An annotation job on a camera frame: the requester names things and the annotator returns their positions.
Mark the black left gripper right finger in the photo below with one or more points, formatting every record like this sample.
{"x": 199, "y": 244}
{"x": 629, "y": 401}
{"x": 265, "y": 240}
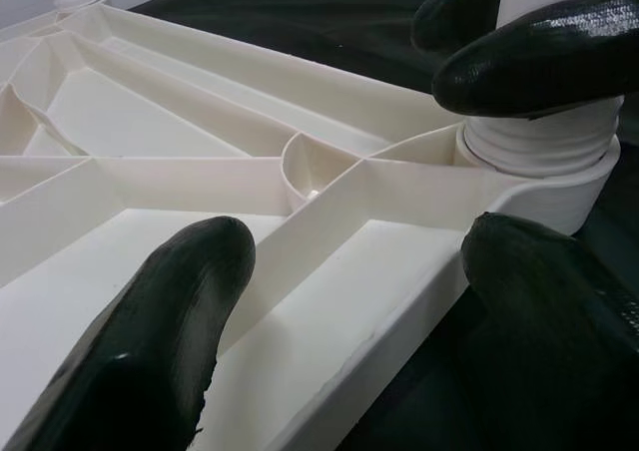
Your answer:
{"x": 559, "y": 331}

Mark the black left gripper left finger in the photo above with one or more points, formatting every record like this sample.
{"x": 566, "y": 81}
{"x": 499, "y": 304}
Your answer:
{"x": 135, "y": 351}

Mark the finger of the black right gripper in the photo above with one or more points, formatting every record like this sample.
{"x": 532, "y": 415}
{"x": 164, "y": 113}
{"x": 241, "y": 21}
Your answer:
{"x": 539, "y": 62}
{"x": 459, "y": 12}

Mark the white plastic table top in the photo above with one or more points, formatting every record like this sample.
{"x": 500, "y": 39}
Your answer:
{"x": 175, "y": 136}

